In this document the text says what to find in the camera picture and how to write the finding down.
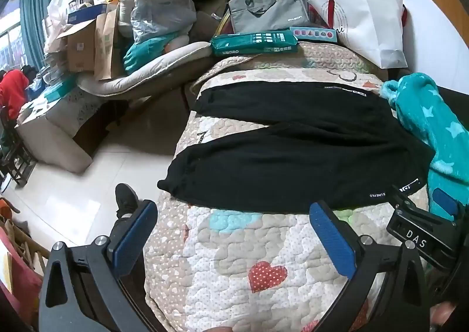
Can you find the wooden frame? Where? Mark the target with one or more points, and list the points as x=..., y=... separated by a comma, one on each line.
x=25, y=244

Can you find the green tissue packet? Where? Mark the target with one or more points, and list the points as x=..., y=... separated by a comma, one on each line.
x=252, y=42

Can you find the wooden chair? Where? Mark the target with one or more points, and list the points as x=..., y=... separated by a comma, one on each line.
x=14, y=156

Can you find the white plastic bag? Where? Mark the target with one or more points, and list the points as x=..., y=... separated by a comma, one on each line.
x=58, y=5

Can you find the white paper bag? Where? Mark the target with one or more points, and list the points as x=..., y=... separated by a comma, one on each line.
x=366, y=24

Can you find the teal star blanket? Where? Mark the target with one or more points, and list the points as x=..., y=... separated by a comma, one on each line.
x=432, y=119

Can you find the black pants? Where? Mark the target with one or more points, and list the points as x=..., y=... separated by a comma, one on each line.
x=293, y=156

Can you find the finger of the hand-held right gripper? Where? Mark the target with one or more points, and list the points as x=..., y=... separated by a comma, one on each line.
x=445, y=202
x=401, y=197

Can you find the beige cushion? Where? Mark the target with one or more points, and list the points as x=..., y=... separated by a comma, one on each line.
x=146, y=75

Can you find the beige sofa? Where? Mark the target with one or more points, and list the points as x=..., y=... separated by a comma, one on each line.
x=55, y=134

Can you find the grey laptop bag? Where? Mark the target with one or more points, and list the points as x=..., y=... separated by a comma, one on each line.
x=267, y=13

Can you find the teal garment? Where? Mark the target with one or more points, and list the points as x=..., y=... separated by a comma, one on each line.
x=143, y=53

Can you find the translucent grey plastic bag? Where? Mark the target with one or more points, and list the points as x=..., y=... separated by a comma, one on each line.
x=161, y=13

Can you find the patterned quilt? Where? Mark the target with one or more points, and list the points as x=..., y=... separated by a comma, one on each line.
x=220, y=262

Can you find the cardboard box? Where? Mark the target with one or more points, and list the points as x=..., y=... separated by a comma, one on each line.
x=106, y=46
x=78, y=49

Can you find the teal curtain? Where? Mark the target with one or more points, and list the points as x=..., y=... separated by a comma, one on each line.
x=34, y=24

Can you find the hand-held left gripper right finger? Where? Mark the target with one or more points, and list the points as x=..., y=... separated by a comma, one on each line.
x=331, y=240

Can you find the person's black shoe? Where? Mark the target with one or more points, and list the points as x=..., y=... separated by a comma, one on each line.
x=126, y=200

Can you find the teal box with coloured shapes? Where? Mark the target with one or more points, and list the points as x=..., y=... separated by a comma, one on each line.
x=313, y=34

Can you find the blue box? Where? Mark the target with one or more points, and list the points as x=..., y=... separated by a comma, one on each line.
x=86, y=13

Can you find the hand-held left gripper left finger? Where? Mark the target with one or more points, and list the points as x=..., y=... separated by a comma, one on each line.
x=133, y=231

